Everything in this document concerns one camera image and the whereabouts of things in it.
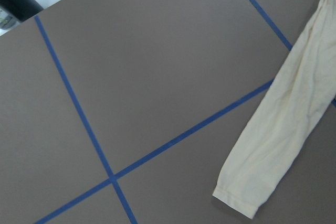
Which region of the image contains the cream long-sleeve printed shirt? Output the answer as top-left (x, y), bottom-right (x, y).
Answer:
top-left (213, 0), bottom-right (335, 218)

